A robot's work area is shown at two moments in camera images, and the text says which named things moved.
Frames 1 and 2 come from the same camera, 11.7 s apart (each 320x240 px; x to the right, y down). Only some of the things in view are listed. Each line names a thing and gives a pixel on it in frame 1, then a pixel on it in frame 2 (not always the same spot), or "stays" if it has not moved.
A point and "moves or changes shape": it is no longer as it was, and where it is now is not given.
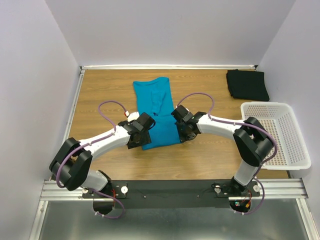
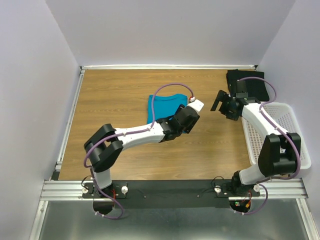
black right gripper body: (184, 135) → (225, 108)
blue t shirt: (154, 98) moves or changes shape
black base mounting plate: (147, 194) stays
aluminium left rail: (75, 97) stays
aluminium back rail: (125, 67) stays
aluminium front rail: (271, 189) stays
